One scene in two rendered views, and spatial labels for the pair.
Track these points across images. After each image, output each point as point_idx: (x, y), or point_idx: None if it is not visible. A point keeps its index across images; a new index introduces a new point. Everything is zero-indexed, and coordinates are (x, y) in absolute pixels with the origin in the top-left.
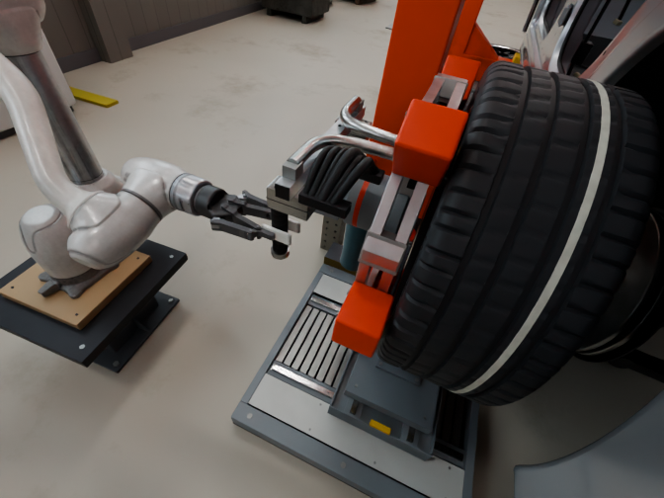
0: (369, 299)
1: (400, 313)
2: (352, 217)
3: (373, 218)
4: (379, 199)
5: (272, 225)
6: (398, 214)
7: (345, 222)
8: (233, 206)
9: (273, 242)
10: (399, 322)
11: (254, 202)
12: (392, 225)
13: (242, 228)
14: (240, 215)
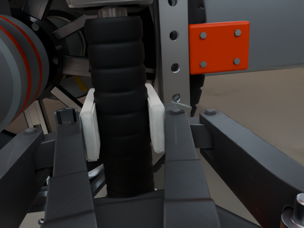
0: (201, 23)
1: (202, 9)
2: (27, 79)
3: (36, 58)
4: (11, 24)
5: (144, 98)
6: (35, 35)
7: (13, 118)
8: (119, 222)
9: (149, 169)
10: (205, 17)
11: (0, 203)
12: (45, 54)
13: (227, 122)
14: (173, 154)
